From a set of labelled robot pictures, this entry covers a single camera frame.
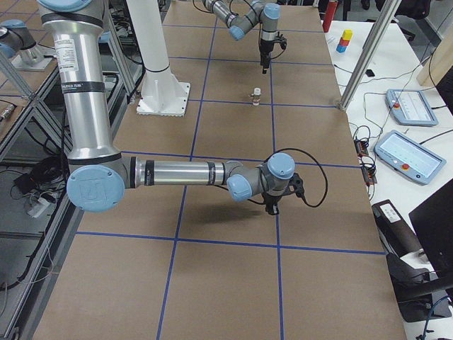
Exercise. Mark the black monitor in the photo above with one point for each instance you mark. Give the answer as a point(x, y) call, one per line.
point(432, 222)

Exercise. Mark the white PPR pipe fitting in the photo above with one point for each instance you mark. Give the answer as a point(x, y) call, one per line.
point(255, 96)

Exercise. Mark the yellow wooden block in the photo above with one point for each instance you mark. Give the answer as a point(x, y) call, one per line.
point(347, 34)

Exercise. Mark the teach pendant tablet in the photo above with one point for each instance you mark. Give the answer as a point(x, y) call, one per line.
point(409, 157)
point(410, 107)

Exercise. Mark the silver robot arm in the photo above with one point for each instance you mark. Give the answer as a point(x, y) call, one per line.
point(266, 15)
point(99, 174)

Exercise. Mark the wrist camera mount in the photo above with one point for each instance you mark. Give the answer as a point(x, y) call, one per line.
point(281, 40)
point(296, 186)

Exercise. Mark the aluminium frame post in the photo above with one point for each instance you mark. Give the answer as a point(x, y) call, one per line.
point(370, 46)

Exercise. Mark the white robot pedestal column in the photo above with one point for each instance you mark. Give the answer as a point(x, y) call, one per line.
point(161, 92)

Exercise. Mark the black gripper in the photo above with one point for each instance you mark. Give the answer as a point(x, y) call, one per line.
point(272, 199)
point(265, 49)

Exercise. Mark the far teach pendant tablet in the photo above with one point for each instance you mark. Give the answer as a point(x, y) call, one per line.
point(410, 107)

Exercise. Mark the red cylinder tube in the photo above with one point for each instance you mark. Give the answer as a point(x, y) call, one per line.
point(329, 15)

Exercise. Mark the red wooden block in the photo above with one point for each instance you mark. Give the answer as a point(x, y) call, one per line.
point(344, 42)

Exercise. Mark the aluminium frame rack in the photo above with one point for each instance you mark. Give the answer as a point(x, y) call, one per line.
point(38, 227)

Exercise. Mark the brown paper table mat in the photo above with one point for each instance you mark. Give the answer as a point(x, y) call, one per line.
point(190, 263)

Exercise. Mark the blue wooden block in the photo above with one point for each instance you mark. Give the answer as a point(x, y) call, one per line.
point(341, 48)

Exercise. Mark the near teach pendant tablet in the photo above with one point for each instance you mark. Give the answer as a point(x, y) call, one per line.
point(409, 157)

